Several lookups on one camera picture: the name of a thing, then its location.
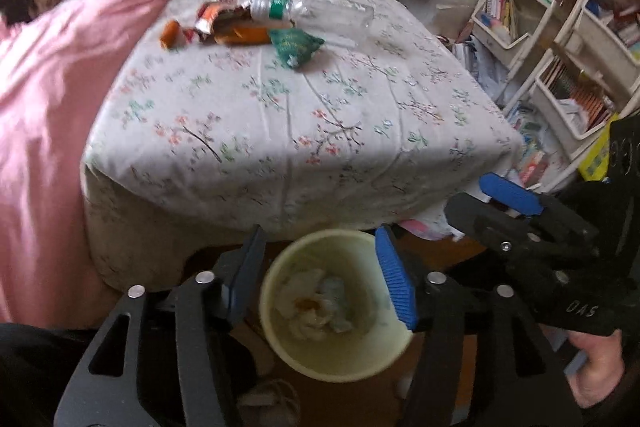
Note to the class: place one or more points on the crumpled white tissue wad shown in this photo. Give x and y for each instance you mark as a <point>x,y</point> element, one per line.
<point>312,307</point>

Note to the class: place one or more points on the person's right hand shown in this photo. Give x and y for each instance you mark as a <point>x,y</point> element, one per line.
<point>600,367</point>

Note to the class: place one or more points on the clear plastic bottle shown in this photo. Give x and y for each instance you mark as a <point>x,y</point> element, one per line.
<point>340,14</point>

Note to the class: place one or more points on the green snack packet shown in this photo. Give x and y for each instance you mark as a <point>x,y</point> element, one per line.
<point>292,44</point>

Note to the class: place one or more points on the pale green waste bin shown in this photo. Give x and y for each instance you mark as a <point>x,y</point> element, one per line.
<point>340,359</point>

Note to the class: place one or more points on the yellow green box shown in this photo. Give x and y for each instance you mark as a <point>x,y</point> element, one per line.
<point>597,154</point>

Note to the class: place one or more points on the pink blanket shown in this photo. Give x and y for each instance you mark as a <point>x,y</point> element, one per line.
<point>55,107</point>

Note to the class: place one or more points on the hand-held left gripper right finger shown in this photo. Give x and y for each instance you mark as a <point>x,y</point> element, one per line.
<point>395,282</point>

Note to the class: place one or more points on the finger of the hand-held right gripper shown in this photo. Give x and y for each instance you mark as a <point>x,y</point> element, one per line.
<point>510,194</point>
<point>480,222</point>

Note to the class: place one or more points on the row of books in trolley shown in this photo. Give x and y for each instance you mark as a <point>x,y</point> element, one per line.
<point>500,4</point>

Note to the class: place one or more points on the red snack wrapper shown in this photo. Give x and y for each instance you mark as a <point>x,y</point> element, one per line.
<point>220,14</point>

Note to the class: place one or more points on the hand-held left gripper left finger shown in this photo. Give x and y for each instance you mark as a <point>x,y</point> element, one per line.
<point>245,277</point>

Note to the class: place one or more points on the white plastic bag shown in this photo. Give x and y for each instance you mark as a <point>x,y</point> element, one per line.
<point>457,2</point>

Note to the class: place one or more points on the orange snack packet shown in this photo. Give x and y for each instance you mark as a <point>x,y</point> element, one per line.
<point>245,34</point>

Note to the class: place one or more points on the stack of books on floor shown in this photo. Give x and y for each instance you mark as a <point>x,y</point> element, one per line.
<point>530,152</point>

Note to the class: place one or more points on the floral cloth covered table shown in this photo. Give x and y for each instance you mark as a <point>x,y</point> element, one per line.
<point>300,122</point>

